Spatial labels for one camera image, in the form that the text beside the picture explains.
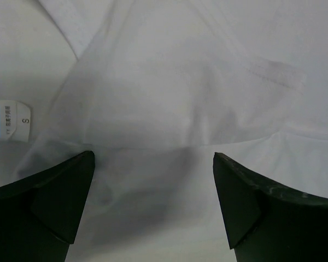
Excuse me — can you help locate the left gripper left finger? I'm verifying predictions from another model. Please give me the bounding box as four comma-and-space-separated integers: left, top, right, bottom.
0, 151, 95, 261

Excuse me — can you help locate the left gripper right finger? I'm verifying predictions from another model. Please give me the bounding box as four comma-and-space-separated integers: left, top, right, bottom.
213, 153, 328, 261

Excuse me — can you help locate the white t shirt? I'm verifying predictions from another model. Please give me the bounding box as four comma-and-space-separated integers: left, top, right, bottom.
0, 1, 328, 261

